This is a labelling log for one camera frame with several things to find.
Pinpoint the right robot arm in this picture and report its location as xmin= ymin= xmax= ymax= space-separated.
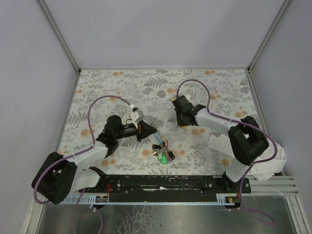
xmin=173 ymin=96 xmax=269 ymax=182

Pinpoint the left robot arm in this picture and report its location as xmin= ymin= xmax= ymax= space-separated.
xmin=31 ymin=115 xmax=157 ymax=204

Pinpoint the black key fob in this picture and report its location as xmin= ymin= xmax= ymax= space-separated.
xmin=152 ymin=144 xmax=161 ymax=150

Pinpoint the green key tag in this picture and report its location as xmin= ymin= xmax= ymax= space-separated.
xmin=157 ymin=153 xmax=168 ymax=165

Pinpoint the floral table mat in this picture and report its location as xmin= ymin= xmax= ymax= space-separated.
xmin=58 ymin=69 xmax=257 ymax=175

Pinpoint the white cloth cover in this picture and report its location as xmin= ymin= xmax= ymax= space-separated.
xmin=208 ymin=135 xmax=287 ymax=181

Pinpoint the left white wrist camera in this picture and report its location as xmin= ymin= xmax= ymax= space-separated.
xmin=130 ymin=108 xmax=144 ymax=123

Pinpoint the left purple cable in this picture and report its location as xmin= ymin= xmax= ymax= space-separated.
xmin=34 ymin=95 xmax=136 ymax=234

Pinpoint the purple cable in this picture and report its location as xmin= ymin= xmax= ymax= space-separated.
xmin=175 ymin=79 xmax=277 ymax=225
xmin=34 ymin=95 xmax=136 ymax=234

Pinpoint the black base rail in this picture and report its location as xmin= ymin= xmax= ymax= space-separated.
xmin=85 ymin=175 xmax=251 ymax=204

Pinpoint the white slotted cable duct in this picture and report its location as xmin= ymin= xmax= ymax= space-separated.
xmin=61 ymin=194 xmax=109 ymax=205

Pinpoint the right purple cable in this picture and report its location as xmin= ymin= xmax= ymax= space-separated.
xmin=175 ymin=79 xmax=277 ymax=225

